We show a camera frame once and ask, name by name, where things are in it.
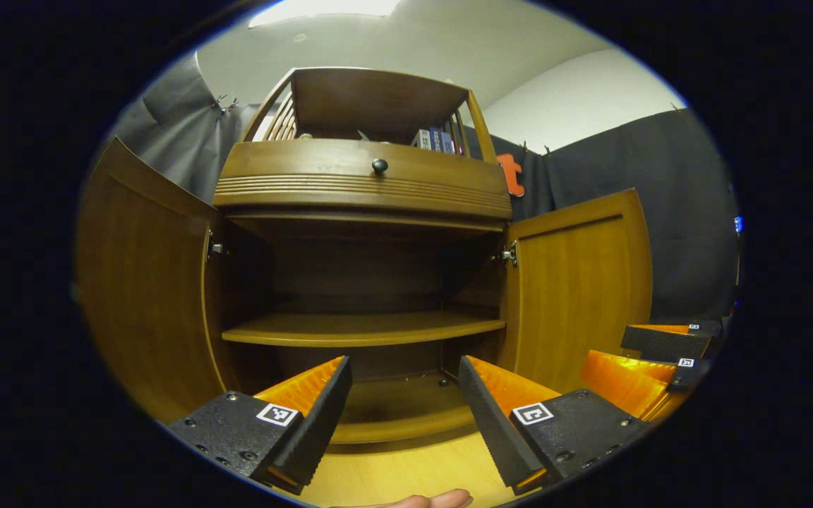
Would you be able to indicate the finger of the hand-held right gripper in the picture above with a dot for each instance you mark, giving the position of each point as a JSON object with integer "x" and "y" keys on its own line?
{"x": 632, "y": 384}
{"x": 667, "y": 342}

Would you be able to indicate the black drawer knob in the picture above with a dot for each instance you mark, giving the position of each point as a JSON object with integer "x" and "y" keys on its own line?
{"x": 380, "y": 166}

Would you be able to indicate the wooden shoe cabinet door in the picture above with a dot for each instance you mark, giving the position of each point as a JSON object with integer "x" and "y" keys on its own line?
{"x": 576, "y": 296}
{"x": 145, "y": 296}

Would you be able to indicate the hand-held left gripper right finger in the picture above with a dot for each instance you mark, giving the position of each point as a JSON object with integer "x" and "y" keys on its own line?
{"x": 491, "y": 423}

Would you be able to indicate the wooden inner shelf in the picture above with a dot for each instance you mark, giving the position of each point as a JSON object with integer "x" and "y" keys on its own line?
{"x": 364, "y": 328}

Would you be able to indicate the wooden double-door shoe cabinet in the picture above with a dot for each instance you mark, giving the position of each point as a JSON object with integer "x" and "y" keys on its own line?
{"x": 378, "y": 106}

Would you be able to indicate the wooden cabinet drawer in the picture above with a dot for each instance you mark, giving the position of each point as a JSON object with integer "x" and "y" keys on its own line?
{"x": 308, "y": 176}

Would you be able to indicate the computer monitor screen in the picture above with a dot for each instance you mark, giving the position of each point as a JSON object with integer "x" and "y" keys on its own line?
{"x": 738, "y": 224}

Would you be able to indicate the light blue book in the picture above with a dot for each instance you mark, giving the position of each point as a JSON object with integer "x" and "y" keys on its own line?
{"x": 448, "y": 142}

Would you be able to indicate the metal door hinge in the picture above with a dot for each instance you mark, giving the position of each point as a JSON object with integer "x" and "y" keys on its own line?
{"x": 509, "y": 254}
{"x": 214, "y": 247}

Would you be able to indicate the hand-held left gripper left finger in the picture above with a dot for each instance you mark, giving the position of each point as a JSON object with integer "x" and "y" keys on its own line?
{"x": 311, "y": 423}

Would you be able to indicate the grey book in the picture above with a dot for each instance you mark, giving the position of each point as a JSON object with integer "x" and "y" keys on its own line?
{"x": 421, "y": 140}

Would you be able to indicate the black backdrop cloth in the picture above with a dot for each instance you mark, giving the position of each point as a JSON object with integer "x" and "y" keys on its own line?
{"x": 675, "y": 212}

